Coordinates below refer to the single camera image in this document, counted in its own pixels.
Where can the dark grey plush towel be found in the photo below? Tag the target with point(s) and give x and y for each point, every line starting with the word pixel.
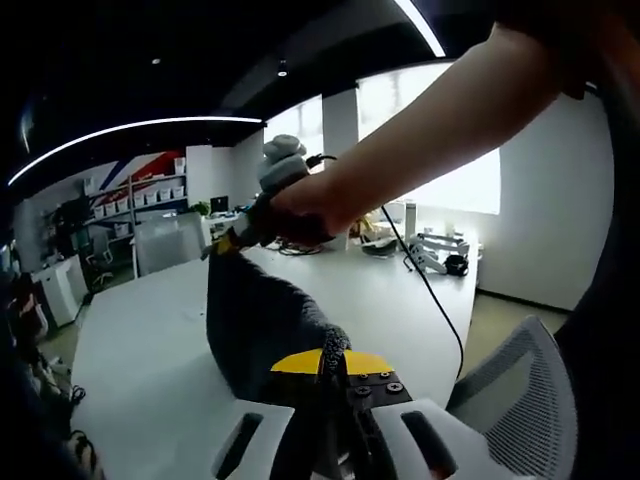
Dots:
pixel 260 320

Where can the person's right hand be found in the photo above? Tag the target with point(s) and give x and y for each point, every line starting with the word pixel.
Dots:
pixel 310 215

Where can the black computer monitor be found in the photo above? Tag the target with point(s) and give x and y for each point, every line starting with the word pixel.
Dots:
pixel 218 205

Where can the small green plant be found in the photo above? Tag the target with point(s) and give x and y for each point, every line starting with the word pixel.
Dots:
pixel 200 207

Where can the grey desk partition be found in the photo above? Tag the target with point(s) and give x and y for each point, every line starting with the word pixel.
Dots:
pixel 170 242

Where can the storage shelf with white bins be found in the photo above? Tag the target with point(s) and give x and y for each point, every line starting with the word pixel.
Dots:
pixel 140 195

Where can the white office chair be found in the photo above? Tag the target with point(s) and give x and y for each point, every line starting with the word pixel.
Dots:
pixel 100 255

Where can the black and white headset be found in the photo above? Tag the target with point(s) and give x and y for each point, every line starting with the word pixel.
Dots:
pixel 377 249

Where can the grey mesh office chair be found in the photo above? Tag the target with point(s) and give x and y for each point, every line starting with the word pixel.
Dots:
pixel 520 400

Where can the white tower device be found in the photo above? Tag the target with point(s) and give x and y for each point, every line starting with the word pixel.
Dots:
pixel 411 217

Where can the long ceiling light strip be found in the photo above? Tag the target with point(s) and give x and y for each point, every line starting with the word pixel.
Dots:
pixel 422 25
pixel 125 130

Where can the white jointed device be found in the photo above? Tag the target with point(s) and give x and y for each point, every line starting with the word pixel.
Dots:
pixel 430 252

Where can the white cabinet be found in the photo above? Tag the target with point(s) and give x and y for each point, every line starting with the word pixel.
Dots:
pixel 62 292

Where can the large bright window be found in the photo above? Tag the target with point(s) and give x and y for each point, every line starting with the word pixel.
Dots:
pixel 450 190

